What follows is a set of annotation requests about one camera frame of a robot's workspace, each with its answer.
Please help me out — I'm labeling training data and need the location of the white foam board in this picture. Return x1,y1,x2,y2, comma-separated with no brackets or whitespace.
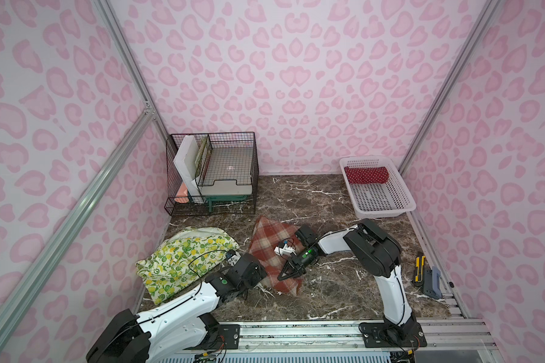
173,136,204,204

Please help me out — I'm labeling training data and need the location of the white tray in basket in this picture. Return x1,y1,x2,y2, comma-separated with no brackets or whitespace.
197,147,254,196

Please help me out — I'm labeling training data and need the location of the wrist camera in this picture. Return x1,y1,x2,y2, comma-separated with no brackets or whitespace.
226,250,241,266
274,238,295,258

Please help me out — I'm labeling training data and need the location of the green stand under tray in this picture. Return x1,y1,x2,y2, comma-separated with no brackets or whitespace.
185,195,251,215

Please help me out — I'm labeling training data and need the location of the green lemon print skirt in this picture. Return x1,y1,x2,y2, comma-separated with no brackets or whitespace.
136,227,239,306

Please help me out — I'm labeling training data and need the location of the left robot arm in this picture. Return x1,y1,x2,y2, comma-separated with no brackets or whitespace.
86,253,267,362

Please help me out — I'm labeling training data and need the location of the green book in basket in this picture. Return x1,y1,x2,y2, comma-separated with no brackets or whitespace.
195,136,213,180

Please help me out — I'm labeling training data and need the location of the yellow black utility knife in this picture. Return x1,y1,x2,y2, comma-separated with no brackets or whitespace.
412,254,426,287

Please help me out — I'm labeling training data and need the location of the aluminium front rail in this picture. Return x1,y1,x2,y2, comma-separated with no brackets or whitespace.
213,319,504,362

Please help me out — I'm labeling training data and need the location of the red plaid skirt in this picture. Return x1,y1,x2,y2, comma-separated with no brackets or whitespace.
248,216,304,296

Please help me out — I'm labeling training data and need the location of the white plastic basket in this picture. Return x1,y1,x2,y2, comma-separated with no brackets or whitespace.
339,156,416,219

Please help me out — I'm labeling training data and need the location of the red polka dot skirt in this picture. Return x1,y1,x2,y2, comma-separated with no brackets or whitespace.
344,166,390,185

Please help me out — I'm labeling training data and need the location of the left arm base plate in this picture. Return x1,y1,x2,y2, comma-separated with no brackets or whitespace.
194,324,241,350

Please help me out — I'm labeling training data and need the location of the black wire basket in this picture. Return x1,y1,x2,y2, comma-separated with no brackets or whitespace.
164,132,260,217

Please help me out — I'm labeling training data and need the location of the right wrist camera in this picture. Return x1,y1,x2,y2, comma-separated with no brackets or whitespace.
274,238,295,258

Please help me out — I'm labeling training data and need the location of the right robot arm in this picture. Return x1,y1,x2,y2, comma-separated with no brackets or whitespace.
277,219,417,340

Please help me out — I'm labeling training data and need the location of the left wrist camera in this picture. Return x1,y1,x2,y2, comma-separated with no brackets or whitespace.
226,250,241,266

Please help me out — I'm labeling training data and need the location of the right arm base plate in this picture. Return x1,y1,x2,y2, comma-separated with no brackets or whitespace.
358,320,428,349

